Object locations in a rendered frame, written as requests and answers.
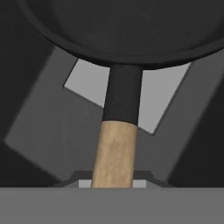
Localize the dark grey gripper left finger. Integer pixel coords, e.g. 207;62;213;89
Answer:
52;170;95;189

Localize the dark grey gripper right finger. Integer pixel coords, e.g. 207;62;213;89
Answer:
132;170;175;189

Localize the black pan with wooden handle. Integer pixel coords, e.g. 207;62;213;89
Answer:
16;0;224;189

